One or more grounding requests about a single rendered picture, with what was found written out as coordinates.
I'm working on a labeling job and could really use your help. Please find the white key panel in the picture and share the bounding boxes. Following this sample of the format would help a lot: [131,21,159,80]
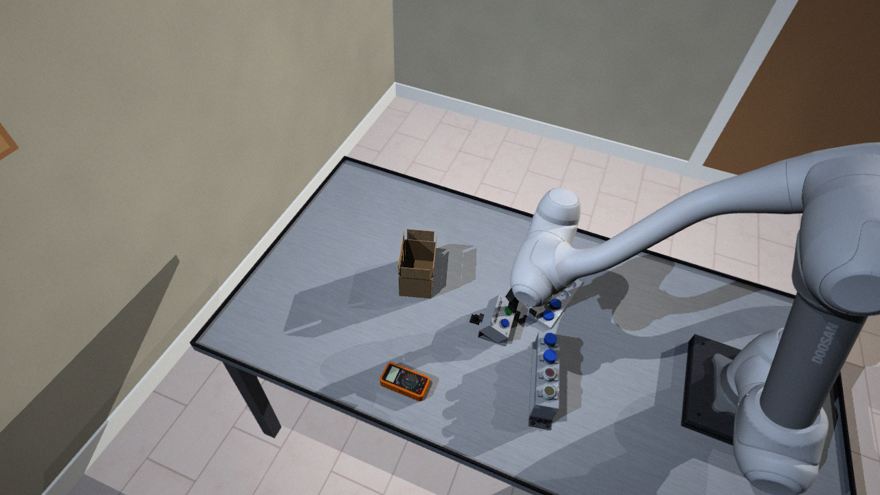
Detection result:
[470,295,515,346]

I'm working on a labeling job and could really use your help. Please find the brown cardboard box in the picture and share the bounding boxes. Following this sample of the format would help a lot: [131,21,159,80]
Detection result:
[398,229,437,298]

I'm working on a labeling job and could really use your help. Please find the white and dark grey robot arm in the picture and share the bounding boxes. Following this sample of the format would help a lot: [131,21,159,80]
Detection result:
[510,142,880,495]

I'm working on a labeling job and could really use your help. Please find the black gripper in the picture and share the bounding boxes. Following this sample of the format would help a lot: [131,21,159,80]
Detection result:
[506,289,519,314]

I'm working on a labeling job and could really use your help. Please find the orange digital multimeter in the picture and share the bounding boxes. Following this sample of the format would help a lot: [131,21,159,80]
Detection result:
[379,362,430,402]

